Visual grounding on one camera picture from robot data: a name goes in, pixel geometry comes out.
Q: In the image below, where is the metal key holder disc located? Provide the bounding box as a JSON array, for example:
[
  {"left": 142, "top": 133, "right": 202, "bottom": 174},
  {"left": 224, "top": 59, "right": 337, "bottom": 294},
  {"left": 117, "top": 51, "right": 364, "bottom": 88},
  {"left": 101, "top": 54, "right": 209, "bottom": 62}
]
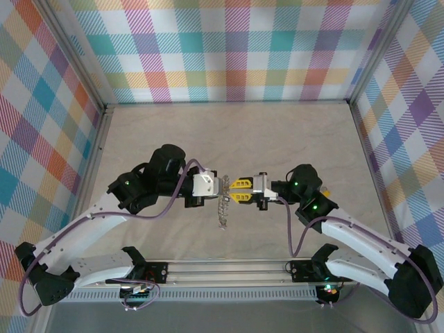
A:
[{"left": 215, "top": 174, "right": 233, "bottom": 230}]

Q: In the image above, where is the grey slotted cable duct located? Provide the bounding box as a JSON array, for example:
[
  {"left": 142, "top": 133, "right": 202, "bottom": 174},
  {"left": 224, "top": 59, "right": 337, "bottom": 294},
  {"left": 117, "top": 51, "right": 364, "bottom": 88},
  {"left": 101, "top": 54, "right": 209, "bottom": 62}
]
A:
[{"left": 55, "top": 289, "right": 320, "bottom": 305}]

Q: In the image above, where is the aluminium side frame rail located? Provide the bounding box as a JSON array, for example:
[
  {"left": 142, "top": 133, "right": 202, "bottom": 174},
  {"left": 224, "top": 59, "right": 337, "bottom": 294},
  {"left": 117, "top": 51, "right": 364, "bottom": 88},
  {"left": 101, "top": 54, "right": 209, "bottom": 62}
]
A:
[
  {"left": 348, "top": 100, "right": 409, "bottom": 246},
  {"left": 78, "top": 103, "right": 114, "bottom": 250}
]

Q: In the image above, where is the aluminium rear frame rail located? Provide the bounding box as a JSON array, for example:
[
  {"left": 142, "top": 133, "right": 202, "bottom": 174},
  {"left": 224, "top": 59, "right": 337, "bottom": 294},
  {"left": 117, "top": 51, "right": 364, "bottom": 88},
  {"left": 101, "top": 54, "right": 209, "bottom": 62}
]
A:
[{"left": 105, "top": 100, "right": 352, "bottom": 108}]

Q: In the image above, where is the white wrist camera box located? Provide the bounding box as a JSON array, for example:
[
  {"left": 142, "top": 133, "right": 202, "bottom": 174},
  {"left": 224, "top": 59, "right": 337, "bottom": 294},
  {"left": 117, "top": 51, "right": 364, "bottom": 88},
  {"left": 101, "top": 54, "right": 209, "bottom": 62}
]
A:
[
  {"left": 191, "top": 169, "right": 219, "bottom": 196},
  {"left": 252, "top": 171, "right": 278, "bottom": 201}
]

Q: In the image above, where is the grey metal floor plate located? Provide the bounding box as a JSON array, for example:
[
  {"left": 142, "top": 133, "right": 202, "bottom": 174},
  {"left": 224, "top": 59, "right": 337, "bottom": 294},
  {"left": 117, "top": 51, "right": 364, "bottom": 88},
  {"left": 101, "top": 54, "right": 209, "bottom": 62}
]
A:
[{"left": 34, "top": 300, "right": 427, "bottom": 333}]

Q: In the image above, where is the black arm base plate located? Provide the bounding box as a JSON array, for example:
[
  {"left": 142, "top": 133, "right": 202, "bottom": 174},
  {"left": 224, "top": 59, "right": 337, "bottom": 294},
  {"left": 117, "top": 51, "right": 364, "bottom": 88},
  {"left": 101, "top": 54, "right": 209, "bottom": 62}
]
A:
[
  {"left": 144, "top": 262, "right": 170, "bottom": 284},
  {"left": 289, "top": 259, "right": 315, "bottom": 282}
]

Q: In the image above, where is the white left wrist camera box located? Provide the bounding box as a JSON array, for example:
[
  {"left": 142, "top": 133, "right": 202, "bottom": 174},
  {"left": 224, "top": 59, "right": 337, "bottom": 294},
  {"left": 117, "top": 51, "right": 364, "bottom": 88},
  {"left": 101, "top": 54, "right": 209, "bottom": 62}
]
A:
[{"left": 191, "top": 169, "right": 219, "bottom": 196}]

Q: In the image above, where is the aluminium frame post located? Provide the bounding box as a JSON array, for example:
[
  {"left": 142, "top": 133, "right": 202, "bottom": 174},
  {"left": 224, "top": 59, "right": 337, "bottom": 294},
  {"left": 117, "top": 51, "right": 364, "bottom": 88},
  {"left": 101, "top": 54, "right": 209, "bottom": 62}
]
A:
[
  {"left": 40, "top": 0, "right": 109, "bottom": 109},
  {"left": 348, "top": 0, "right": 413, "bottom": 102}
]

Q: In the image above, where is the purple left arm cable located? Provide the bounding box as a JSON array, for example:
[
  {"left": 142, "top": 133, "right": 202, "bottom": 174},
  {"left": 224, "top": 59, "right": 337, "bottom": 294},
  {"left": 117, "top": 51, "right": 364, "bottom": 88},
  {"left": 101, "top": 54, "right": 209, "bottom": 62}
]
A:
[{"left": 19, "top": 158, "right": 209, "bottom": 318}]

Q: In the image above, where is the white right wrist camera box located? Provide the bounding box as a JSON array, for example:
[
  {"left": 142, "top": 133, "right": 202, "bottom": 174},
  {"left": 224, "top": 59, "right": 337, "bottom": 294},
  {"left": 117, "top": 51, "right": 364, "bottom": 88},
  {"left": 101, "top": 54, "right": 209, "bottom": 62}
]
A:
[{"left": 252, "top": 171, "right": 278, "bottom": 201}]

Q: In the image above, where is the small circuit board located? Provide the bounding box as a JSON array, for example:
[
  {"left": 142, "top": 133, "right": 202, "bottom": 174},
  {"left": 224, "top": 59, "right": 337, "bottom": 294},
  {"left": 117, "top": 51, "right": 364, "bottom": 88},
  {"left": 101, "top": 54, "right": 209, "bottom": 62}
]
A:
[
  {"left": 316, "top": 283, "right": 340, "bottom": 296},
  {"left": 119, "top": 283, "right": 155, "bottom": 302}
]

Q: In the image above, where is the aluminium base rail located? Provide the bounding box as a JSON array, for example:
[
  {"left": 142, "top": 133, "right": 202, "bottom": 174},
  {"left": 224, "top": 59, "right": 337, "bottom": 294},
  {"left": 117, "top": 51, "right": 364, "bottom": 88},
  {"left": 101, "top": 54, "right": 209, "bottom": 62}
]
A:
[{"left": 79, "top": 259, "right": 358, "bottom": 289}]

